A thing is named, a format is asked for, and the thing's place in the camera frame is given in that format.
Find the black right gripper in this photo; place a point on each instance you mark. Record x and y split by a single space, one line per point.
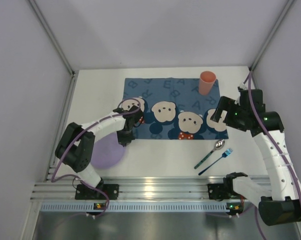
227 110

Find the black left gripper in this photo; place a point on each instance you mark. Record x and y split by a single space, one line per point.
126 136

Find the purple plastic plate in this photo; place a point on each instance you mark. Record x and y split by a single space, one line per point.
107 152

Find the orange plastic cup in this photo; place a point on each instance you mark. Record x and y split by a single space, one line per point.
206 82

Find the silver spoon green handle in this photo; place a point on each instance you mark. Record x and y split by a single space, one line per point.
217 146

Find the blue bear print placemat cloth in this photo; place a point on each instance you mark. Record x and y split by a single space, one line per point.
173 109

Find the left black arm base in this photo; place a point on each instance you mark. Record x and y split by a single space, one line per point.
85 193

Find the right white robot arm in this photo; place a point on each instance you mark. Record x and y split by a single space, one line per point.
282 203

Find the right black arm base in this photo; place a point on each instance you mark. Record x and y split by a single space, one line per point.
218 192

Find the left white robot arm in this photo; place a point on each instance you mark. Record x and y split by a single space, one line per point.
75 148

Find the aluminium rail frame front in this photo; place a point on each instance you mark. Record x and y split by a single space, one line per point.
132 189

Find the left aluminium frame post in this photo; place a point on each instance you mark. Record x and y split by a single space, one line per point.
50 34

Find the aluminium frame post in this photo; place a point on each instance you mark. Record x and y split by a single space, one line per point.
289 4
50 34

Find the perforated cable duct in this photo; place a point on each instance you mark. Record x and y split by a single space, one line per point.
138 207

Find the right aluminium frame post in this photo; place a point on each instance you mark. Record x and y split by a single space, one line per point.
289 4

